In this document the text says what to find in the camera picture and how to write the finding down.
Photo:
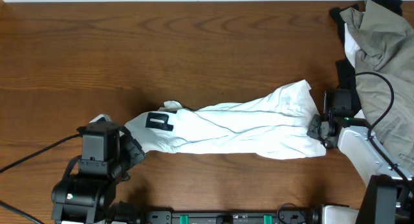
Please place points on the white t-shirt with black print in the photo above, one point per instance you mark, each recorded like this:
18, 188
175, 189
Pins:
274, 126

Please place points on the white garment under pile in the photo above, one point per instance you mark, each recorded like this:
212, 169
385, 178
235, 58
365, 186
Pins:
351, 48

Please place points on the black garment with red tag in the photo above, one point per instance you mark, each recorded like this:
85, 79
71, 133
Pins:
344, 68

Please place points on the olive grey garment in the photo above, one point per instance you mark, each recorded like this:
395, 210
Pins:
384, 81

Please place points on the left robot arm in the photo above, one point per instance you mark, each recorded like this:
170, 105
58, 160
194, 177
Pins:
88, 185

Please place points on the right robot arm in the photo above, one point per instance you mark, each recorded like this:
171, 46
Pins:
388, 198

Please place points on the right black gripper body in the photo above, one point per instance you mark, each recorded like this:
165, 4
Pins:
315, 129

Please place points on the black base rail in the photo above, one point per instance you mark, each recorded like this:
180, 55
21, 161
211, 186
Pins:
285, 215

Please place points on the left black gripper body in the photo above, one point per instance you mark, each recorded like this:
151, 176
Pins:
128, 153

